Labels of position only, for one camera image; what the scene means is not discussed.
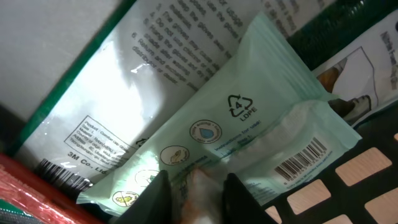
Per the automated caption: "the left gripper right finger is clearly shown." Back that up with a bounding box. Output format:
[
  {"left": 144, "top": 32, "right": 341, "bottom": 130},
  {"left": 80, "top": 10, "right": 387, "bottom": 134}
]
[{"left": 222, "top": 173, "right": 277, "bottom": 224}]

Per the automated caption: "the mint green wipes packet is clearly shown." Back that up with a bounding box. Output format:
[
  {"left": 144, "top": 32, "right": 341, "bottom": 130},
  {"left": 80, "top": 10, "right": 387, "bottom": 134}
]
[{"left": 77, "top": 13, "right": 360, "bottom": 216}]

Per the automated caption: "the grey plastic mesh basket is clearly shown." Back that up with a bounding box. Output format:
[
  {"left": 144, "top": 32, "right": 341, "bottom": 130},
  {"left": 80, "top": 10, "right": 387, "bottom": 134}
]
[{"left": 0, "top": 0, "right": 398, "bottom": 224}]

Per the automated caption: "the red snack packet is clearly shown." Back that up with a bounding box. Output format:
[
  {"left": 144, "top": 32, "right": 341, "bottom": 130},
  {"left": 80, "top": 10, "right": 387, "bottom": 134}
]
[{"left": 1, "top": 154, "right": 102, "bottom": 224}]

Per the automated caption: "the white green glove package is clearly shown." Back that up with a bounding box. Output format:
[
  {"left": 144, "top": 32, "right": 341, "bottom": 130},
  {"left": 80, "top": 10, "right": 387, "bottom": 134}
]
[{"left": 7, "top": 0, "right": 397, "bottom": 196}]

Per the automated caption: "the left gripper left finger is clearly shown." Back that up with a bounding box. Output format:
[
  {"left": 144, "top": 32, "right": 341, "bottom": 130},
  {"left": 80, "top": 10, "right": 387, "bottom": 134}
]
[{"left": 115, "top": 170, "right": 172, "bottom": 224}]

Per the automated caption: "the orange small box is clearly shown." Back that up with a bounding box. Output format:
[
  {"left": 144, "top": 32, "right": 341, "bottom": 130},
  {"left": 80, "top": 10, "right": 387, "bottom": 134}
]
[{"left": 180, "top": 169, "right": 223, "bottom": 224}]

